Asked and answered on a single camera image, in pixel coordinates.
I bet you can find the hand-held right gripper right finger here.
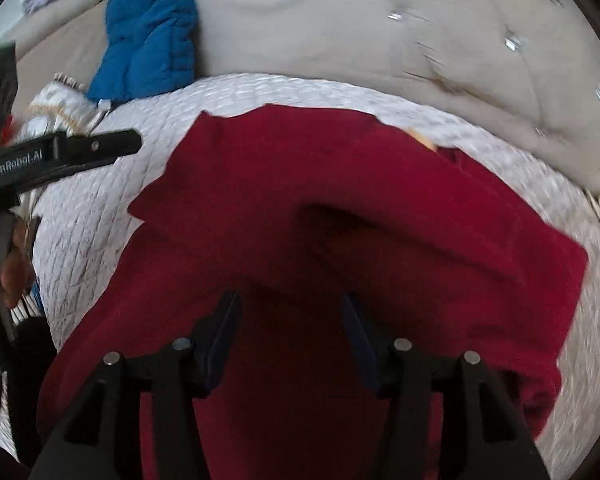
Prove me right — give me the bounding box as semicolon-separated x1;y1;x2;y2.
341;292;551;480

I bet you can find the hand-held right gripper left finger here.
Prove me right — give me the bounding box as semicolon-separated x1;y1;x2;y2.
27;290;243;480

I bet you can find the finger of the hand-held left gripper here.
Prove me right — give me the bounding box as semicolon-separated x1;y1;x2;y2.
52;129;142;167

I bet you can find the red garment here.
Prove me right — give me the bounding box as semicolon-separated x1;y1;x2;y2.
36;107;590;480

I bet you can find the person's left hand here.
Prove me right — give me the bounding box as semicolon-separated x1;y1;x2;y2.
0;217;37;309

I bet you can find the white gold ornate pillow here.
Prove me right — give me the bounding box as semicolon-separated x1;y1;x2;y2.
11;72;113;321

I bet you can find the white quilted bedspread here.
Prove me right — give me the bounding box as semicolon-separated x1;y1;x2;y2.
0;74;600;480

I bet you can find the blue quilted cushion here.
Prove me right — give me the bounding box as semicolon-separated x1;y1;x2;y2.
87;0;201;106

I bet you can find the beige tufted headboard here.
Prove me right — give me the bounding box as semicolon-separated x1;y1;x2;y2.
0;0;600;221

